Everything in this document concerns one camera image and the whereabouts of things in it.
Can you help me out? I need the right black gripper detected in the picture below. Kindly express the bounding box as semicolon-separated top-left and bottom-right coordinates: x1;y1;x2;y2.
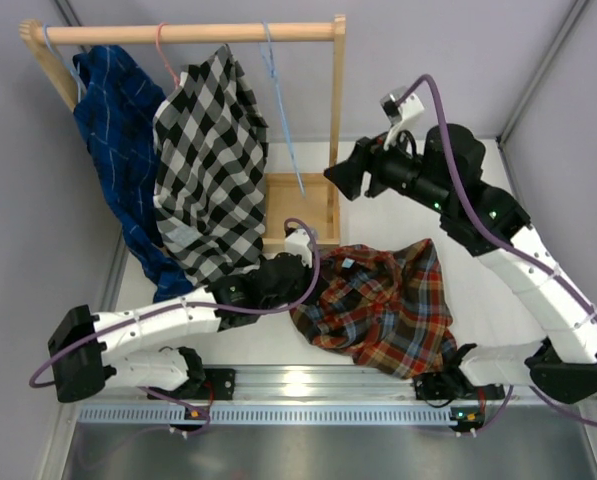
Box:
324;124;452;217

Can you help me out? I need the red orange plaid shirt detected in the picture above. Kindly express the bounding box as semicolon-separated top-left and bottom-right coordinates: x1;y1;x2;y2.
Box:
290;239;457;379

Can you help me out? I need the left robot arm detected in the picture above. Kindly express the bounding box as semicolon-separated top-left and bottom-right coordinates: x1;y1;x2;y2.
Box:
48;253;319;403

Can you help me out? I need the light blue empty hanger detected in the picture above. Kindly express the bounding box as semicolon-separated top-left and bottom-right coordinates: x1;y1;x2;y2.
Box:
259;21;306;198

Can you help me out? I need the black white checkered shirt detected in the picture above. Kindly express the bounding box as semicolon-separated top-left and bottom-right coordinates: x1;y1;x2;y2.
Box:
153;45;268;285

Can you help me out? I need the pink hanger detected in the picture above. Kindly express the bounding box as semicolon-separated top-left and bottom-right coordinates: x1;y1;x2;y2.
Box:
156;21;181;87

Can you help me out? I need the blue plaid shirt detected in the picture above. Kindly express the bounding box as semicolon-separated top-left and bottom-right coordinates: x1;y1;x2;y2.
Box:
73;45;193;302

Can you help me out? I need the light blue left hanger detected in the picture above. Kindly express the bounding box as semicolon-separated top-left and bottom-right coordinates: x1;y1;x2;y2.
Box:
42;24;85;103

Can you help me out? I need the wooden clothes rack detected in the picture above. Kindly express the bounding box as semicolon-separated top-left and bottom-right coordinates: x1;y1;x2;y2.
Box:
18;15;346;253

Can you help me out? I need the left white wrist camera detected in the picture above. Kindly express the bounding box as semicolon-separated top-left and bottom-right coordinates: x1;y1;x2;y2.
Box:
284;227;317;269

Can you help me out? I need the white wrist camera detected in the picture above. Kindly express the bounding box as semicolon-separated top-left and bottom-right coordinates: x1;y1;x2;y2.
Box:
284;227;317;269
380;87;425;150

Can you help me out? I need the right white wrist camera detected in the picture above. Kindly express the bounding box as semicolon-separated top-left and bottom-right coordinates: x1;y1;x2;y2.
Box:
380;87;425;150

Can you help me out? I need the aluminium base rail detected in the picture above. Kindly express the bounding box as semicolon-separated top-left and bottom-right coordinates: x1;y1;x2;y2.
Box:
57;363;597;403

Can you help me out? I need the perforated cable duct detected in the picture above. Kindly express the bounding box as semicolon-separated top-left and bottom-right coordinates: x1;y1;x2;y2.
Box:
78;404;461;427

